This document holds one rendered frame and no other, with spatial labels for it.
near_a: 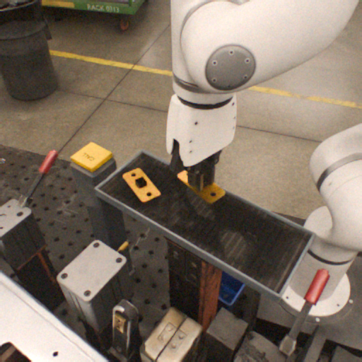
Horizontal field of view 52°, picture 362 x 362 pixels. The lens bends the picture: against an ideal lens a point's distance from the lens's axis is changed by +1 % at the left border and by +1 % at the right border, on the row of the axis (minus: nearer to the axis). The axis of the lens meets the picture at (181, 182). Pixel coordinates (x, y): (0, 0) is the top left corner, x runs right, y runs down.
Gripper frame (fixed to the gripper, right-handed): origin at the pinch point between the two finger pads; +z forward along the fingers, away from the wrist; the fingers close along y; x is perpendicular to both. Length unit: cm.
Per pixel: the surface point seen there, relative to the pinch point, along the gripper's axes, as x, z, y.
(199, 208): 0.4, 7.8, 0.5
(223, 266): 11.5, 7.7, 5.5
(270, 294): 19.1, 7.8, 3.5
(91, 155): -23.8, 7.7, 8.0
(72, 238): -44, 54, 13
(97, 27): -329, 124, -152
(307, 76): -122, 125, -240
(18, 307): -13.0, 23.6, 33.0
